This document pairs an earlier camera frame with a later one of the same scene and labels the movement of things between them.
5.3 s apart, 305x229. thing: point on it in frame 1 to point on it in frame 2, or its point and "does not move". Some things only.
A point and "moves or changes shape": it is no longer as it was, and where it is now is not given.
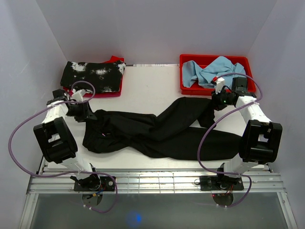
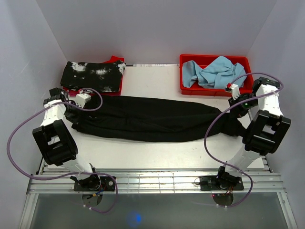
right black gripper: x=217 y=105 to x=237 y=112
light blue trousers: x=220 y=66 does not move
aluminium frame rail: x=257 y=181 does not move
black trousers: x=185 y=130 moves or changes shape
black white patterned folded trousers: x=106 y=77 does not move
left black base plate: x=95 y=183 does not move
